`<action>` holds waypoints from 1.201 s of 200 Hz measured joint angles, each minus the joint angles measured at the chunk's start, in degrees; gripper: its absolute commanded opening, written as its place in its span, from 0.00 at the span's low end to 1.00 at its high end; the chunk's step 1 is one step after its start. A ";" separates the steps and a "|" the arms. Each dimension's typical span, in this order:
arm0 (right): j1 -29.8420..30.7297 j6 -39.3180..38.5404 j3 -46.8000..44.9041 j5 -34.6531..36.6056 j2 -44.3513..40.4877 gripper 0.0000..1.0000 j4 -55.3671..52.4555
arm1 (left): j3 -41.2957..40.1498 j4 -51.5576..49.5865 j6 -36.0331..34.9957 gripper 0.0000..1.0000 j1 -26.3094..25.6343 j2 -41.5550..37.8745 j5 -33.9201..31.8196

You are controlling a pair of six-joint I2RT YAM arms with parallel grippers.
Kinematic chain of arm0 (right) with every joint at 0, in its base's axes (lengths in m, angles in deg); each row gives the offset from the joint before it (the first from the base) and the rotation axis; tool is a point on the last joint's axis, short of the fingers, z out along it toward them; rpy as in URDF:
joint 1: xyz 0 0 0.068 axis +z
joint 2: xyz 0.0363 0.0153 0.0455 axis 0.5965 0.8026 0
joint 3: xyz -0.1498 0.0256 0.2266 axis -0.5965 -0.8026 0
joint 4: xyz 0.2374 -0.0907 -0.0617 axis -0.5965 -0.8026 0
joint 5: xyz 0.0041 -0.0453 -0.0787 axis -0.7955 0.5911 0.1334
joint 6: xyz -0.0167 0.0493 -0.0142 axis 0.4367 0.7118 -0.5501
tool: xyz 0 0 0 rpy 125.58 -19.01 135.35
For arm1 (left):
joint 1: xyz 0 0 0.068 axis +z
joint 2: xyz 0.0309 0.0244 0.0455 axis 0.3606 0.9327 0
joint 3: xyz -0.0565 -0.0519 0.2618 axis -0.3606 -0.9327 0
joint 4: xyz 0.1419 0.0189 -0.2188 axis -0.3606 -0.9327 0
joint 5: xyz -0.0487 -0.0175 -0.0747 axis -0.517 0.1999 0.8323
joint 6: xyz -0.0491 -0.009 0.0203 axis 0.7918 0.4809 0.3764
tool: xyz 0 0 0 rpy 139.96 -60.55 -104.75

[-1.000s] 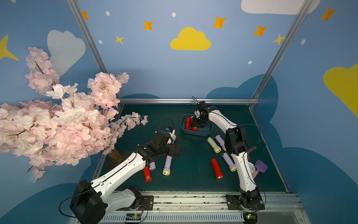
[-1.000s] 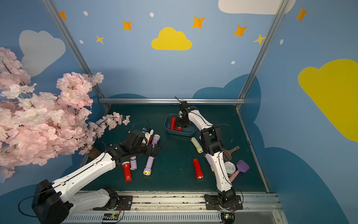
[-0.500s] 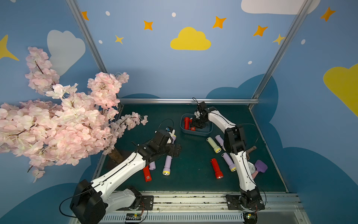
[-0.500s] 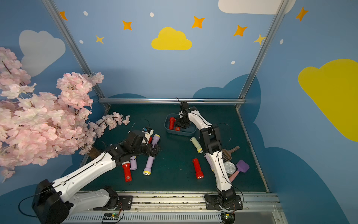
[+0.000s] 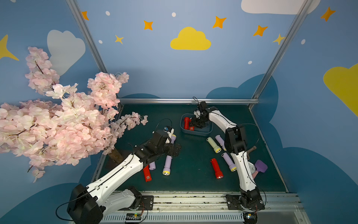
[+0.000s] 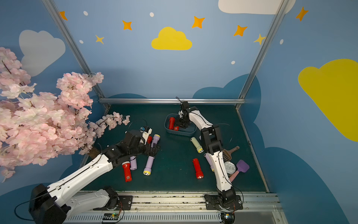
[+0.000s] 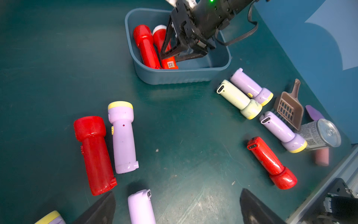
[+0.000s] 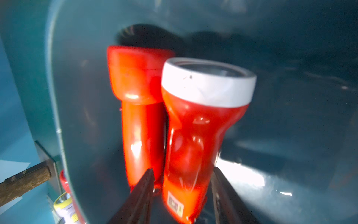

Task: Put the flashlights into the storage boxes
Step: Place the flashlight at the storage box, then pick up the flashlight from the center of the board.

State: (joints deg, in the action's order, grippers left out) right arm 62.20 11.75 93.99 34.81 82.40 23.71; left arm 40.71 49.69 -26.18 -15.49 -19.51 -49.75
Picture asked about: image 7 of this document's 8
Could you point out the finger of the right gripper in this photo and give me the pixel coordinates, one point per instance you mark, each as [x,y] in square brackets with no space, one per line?
[173,30]
[190,54]

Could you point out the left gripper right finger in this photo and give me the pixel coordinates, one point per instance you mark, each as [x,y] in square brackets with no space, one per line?
[254,211]

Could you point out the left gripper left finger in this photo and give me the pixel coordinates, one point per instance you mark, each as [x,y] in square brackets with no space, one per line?
[101,212]

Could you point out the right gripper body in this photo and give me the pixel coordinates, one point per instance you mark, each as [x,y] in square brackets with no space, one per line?
[201,22]

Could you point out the blue plastic storage box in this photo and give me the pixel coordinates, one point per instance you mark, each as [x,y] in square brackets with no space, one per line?
[189,71]

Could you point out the red flashlight cluster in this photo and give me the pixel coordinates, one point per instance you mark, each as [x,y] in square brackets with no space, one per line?
[144,41]

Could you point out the pale green flashlight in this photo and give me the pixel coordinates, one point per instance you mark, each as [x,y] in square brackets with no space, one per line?
[249,108]

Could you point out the purple flashlight left lower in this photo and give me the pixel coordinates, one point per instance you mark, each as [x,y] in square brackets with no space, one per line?
[140,207]

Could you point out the purple flashlight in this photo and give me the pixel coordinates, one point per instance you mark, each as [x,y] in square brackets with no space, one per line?
[121,116]
[248,86]
[53,217]
[293,142]
[140,207]

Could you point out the purple flashlight left middle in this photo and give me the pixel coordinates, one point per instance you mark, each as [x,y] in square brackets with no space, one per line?
[53,217]

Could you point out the purple flashlight right upper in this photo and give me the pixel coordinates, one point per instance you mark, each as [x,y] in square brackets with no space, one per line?
[248,86]

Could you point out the purple flashlight right lower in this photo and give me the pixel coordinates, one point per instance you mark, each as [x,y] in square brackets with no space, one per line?
[293,142]

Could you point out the purple flashlight left upper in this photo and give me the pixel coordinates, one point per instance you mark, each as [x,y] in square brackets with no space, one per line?
[121,116]

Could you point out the silver tin can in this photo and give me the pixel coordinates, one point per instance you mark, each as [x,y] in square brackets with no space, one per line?
[327,130]

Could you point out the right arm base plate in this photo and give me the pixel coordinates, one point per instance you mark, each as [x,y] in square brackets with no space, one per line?
[340,206]

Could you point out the purple pink-handled spatula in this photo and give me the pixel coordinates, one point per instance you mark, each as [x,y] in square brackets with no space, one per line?
[321,154]

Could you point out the aluminium rail base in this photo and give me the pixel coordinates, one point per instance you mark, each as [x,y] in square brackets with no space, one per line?
[347,170]

